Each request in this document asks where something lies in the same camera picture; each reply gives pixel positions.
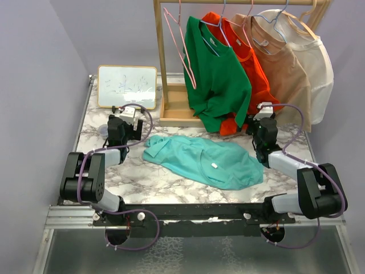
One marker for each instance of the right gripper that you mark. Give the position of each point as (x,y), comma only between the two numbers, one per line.
(251,121)

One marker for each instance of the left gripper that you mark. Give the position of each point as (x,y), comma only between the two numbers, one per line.
(134,134)

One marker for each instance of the teal t-shirt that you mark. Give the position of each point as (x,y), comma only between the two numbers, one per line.
(223,165)

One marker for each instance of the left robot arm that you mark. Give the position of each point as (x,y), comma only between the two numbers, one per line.
(84,175)

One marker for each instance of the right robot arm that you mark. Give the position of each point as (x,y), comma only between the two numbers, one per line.
(319,190)

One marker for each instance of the green t-shirt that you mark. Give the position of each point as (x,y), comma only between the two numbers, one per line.
(216,82)

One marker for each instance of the tan t-shirt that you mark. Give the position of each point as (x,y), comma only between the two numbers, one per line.
(287,79)

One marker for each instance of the cream white t-shirt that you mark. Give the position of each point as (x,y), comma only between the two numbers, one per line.
(315,61)

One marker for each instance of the wooden hanger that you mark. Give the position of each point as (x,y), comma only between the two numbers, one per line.
(306,30)

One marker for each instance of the small clear plastic cup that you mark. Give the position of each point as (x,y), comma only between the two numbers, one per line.
(103,130)

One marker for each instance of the wooden clothes rack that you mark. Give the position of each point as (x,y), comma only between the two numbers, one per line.
(174,110)

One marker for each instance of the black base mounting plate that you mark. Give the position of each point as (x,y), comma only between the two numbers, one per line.
(192,220)

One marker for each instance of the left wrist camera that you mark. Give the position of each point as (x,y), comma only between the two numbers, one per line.
(126,114)

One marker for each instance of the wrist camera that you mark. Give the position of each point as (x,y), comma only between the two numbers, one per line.
(126,114)
(265,111)

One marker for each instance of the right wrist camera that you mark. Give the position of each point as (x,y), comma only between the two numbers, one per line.
(265,111)

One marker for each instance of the small whiteboard wooden frame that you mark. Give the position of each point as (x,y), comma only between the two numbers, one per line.
(120,85)

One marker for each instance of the pink wire hanger tan shirt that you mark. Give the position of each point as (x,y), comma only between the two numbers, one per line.
(243,22)

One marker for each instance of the aluminium rail frame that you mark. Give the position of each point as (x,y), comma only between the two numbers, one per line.
(74,216)

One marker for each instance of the blue wire hanger green shirt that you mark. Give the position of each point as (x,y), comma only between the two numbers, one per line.
(216,25)

